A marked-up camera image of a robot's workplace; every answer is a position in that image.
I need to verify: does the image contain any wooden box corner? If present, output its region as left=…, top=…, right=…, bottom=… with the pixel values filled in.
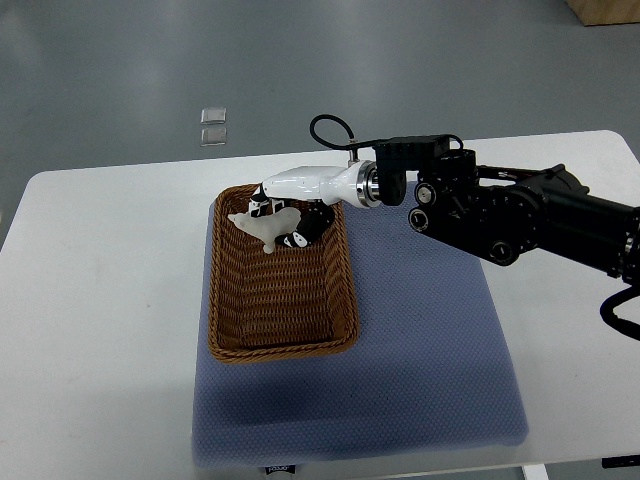
left=565, top=0, right=639, bottom=27

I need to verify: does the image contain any white bear figurine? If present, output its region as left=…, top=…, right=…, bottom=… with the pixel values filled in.
left=227, top=207, right=301, bottom=254

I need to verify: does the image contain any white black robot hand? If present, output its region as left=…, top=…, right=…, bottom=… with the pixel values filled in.
left=248, top=161, right=381, bottom=248

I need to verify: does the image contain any blue textured mat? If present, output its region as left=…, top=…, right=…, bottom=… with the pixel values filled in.
left=192, top=206, right=528, bottom=469

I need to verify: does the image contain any black table control panel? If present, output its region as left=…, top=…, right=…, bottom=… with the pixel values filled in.
left=601, top=455, right=640, bottom=469

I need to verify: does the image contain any black mat label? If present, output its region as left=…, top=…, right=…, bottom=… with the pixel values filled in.
left=265, top=465, right=296, bottom=475

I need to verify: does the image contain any brown wicker basket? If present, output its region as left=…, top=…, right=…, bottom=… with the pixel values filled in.
left=206, top=184, right=360, bottom=364

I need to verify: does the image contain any upper floor metal plate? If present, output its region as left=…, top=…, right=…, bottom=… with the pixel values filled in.
left=200, top=107, right=227, bottom=125

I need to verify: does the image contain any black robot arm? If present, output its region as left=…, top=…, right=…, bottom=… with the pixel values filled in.
left=373, top=134, right=639, bottom=339

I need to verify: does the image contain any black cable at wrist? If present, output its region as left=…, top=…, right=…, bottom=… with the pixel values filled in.
left=309, top=114, right=381, bottom=168

